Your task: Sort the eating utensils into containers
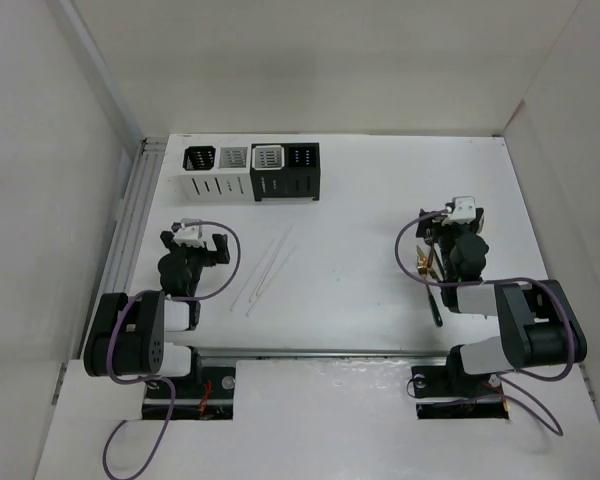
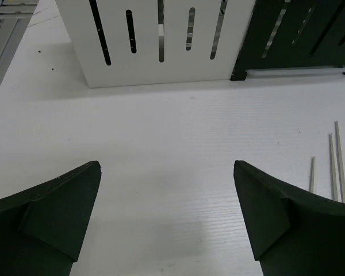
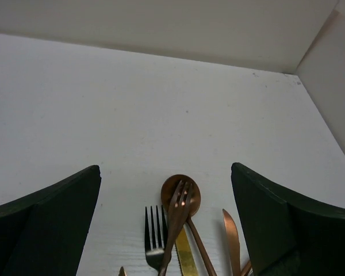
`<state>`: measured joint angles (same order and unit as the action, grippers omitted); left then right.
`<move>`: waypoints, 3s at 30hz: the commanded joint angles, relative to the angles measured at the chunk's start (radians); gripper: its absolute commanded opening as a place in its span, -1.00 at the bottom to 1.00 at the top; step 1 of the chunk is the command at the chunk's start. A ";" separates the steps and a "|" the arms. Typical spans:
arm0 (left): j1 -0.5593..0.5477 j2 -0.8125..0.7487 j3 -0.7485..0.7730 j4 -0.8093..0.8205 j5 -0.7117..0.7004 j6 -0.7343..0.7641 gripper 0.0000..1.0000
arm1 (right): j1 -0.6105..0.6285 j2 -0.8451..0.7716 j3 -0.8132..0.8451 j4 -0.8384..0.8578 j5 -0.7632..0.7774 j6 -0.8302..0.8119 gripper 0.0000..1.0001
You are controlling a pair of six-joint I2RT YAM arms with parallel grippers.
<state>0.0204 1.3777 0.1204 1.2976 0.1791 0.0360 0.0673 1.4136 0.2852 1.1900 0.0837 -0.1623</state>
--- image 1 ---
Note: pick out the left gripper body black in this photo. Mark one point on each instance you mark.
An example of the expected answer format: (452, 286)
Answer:
(196, 257)

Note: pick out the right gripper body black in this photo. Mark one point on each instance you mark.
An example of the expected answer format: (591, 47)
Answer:
(449, 234)

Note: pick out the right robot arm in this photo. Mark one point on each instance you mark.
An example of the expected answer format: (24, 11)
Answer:
(537, 326)

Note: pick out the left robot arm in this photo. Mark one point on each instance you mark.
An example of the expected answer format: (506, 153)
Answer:
(127, 335)

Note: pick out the white utensil holder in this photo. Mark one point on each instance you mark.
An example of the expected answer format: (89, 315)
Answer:
(228, 182)

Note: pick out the black insert cup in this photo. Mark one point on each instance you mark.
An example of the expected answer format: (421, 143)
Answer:
(199, 158)

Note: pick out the black utensil holder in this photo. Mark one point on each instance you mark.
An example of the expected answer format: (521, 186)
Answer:
(300, 178)

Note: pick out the white insert cup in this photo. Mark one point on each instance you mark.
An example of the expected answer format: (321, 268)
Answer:
(267, 157)

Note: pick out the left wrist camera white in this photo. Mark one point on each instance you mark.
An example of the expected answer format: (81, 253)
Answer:
(188, 232)

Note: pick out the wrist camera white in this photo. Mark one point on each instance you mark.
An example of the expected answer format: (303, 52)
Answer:
(462, 210)
(188, 232)

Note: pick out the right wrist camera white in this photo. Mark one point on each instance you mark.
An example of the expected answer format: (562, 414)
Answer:
(462, 210)

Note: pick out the aluminium rail left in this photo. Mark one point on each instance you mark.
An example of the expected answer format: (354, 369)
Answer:
(130, 223)

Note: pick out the aluminium rail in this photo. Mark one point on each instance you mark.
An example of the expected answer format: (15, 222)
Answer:
(130, 223)
(262, 354)

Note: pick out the aluminium rail front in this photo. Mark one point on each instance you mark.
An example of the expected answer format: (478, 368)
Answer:
(262, 354)

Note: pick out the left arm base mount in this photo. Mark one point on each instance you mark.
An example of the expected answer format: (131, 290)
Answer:
(207, 394)

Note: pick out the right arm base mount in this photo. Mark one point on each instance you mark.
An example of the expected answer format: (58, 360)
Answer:
(444, 395)

